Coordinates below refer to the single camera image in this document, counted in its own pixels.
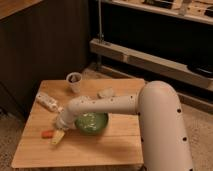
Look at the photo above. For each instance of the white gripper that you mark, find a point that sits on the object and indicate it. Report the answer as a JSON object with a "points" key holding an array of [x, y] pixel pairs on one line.
{"points": [[59, 134]]}

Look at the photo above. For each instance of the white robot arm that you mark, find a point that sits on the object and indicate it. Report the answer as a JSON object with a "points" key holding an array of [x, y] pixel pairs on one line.
{"points": [[165, 141]]}

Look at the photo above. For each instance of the green ceramic bowl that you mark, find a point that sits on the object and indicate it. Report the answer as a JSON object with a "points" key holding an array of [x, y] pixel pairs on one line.
{"points": [[92, 123]]}

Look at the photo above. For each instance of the wooden table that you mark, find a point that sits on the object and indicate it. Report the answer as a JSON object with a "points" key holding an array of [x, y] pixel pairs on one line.
{"points": [[120, 144]]}

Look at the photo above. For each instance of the white plastic bottle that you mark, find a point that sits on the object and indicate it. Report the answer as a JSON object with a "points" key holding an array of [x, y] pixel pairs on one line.
{"points": [[48, 102]]}

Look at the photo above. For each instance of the white paper cup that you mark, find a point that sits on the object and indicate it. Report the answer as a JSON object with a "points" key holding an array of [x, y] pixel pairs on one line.
{"points": [[74, 80]]}

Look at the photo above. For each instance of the dark wooden cabinet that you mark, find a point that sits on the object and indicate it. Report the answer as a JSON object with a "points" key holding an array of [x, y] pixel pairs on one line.
{"points": [[44, 42]]}

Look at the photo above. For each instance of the metal shelf rack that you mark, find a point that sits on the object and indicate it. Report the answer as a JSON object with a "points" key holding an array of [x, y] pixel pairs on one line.
{"points": [[178, 50]]}

